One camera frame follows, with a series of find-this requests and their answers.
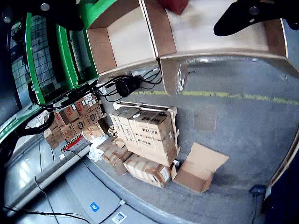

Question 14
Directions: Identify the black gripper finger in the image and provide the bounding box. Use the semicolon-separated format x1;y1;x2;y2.
214;0;299;37
0;0;85;32

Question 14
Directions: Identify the red box silver top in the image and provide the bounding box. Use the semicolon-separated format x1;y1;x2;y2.
157;0;190;15

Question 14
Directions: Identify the open brown cardboard box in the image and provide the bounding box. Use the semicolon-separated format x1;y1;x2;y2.
86;0;162;77
139;0;299;96

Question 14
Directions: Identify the cardboard box red Alley print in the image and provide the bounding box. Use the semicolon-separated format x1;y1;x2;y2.
59;104;81;124
83;124;106;142

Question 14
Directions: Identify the cardboard box oval logo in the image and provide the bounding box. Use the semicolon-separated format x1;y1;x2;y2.
71;116;91;136
85;107;106;127

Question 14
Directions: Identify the cardboard box small label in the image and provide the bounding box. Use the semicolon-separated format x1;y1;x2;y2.
109;107;141;142

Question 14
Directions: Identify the tall cardboard sheet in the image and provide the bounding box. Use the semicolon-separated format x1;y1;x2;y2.
268;130;299;187

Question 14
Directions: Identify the taped cardboard box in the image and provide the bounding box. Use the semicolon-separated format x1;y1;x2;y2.
123;153;173;189
97;137;134;176

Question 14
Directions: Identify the empty cardboard box with flaps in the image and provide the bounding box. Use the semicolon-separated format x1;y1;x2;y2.
170;141;230;194

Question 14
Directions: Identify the green metal shelf unit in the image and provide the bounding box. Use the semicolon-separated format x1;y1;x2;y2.
0;0;101;143

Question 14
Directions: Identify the red strip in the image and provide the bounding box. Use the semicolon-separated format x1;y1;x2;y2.
60;135;84;152

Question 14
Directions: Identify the crumpled white plastic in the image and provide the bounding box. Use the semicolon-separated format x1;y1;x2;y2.
88;136;108;163

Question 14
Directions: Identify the black floodlight on stand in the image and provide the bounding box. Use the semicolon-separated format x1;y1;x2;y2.
249;184;267;212

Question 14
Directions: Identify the thick black cable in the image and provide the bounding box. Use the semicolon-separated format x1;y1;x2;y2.
28;78;99;111

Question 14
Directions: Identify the black round cable reel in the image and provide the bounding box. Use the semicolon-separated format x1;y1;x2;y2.
115;78;132;98

